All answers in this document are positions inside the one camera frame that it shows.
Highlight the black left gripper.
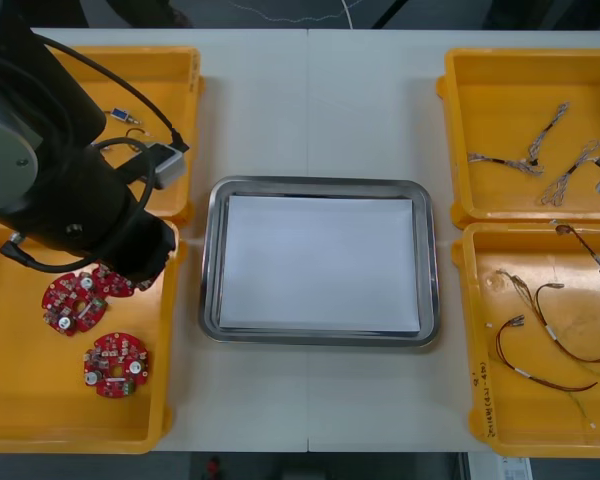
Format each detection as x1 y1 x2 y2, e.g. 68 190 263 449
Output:
97 212 176 293

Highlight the round red circuit board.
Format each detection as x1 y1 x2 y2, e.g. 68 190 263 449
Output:
41 272 112 339
90 264 135 299
82 331 150 399

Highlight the steel tray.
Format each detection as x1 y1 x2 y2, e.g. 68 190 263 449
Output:
198 174 441 354

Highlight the yellow-orange plastic bin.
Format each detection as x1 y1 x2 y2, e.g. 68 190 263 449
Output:
452 221 600 459
29 45 206 227
0 214 189 455
435 47 600 230

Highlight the blue label metal solenoid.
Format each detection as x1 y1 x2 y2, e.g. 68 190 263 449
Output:
110 107 142 126

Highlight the white sheet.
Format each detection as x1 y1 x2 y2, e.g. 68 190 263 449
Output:
218 194 422 334

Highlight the white printed label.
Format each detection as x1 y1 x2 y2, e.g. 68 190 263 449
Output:
499 454 534 480

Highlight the green-yellow wire harness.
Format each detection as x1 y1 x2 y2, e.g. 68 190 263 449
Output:
493 268 600 430

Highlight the white cable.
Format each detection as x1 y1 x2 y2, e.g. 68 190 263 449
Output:
228 0 362 31

